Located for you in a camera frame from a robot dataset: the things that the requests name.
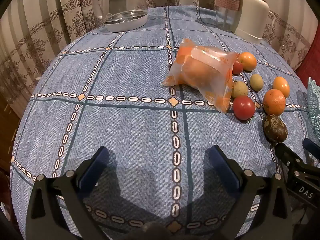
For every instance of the small red tomato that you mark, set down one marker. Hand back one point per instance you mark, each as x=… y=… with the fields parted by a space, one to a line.
x=238 y=68

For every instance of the blue checked tablecloth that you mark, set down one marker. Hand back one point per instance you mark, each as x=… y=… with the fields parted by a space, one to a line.
x=125 y=130

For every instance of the glass bottle with pink lid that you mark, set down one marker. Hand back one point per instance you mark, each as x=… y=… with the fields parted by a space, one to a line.
x=226 y=2

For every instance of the cream thermos flask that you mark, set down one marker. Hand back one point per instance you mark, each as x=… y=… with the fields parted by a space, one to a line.
x=252 y=12

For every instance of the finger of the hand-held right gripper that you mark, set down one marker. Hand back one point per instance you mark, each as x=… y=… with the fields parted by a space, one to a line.
x=311 y=147
x=285 y=152

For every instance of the red quilted blanket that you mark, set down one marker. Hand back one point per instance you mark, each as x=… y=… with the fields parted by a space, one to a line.
x=310 y=67

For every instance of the light blue plastic basket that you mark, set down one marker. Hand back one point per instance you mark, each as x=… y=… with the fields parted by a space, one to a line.
x=315 y=97

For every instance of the large red tomato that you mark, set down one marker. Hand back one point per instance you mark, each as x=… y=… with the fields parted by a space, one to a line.
x=243 y=108

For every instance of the plastic bag with orange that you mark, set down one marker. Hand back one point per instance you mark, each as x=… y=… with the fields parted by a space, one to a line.
x=200 y=72

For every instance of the orange mandarin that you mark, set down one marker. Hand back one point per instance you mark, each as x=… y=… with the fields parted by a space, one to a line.
x=274 y=101
x=281 y=86
x=246 y=60

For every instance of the yellowish green jujube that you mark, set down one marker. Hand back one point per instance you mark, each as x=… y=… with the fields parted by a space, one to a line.
x=239 y=89

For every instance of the dark brown avocado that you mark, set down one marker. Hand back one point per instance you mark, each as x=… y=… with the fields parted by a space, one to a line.
x=275 y=129

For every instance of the beige patterned curtain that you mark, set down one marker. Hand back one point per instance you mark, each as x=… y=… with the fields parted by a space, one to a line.
x=62 y=17

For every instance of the glass kettle with white base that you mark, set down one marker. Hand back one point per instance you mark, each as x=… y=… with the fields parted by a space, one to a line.
x=125 y=22

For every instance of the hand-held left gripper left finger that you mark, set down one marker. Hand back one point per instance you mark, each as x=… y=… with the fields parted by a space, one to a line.
x=97 y=166

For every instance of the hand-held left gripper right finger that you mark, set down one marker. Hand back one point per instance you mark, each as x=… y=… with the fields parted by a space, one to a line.
x=222 y=166

